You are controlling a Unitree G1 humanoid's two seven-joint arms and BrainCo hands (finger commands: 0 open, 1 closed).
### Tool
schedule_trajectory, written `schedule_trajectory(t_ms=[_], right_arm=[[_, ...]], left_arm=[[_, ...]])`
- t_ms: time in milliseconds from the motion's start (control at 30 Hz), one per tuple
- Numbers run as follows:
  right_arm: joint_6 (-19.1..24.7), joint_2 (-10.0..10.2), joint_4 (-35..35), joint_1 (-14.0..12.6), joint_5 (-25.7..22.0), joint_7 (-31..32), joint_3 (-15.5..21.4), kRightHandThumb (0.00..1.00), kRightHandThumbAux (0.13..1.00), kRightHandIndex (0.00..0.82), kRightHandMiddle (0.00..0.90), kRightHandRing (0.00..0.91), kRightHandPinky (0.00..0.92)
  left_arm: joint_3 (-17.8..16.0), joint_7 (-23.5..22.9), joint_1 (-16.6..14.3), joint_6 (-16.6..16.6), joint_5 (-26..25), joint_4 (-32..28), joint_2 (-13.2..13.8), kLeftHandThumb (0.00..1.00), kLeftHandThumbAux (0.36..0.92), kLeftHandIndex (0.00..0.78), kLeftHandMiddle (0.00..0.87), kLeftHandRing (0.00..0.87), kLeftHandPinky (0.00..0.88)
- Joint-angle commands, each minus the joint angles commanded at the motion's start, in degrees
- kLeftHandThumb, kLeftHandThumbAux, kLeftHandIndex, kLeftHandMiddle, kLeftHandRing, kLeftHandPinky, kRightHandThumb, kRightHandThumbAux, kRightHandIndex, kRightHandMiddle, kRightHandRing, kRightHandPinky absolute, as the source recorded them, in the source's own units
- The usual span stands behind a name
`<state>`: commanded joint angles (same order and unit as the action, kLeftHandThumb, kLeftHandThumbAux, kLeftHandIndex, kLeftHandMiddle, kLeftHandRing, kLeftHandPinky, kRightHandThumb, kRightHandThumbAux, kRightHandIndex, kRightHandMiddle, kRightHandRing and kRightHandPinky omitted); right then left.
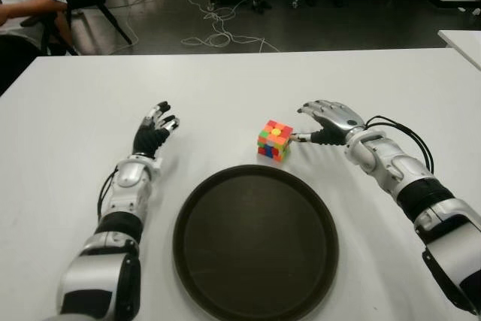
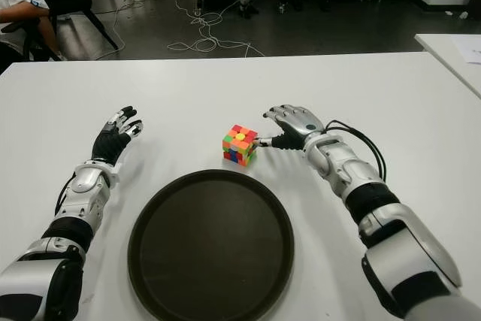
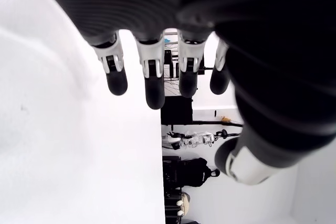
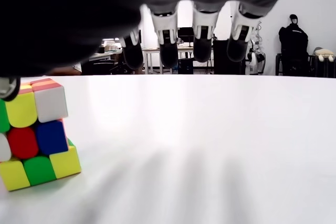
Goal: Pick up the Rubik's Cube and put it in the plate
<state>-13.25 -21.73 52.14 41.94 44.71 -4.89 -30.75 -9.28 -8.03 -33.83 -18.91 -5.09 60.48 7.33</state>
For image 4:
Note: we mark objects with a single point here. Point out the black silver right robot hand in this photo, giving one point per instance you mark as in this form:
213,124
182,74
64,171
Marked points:
78,11

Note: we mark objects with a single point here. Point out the multicoloured Rubik's cube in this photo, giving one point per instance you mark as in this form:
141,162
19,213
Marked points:
39,134

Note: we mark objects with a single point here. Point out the white desk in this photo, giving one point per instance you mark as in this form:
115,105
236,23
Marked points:
151,51

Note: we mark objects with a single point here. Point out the black monitor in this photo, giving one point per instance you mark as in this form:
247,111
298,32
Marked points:
185,33

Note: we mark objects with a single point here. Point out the black cabinet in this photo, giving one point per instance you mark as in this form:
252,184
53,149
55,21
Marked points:
223,64

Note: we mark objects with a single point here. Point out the black backpack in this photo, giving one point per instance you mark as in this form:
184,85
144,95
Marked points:
294,43

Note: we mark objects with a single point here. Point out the beige plush toy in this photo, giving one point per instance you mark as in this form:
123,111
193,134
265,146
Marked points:
324,53

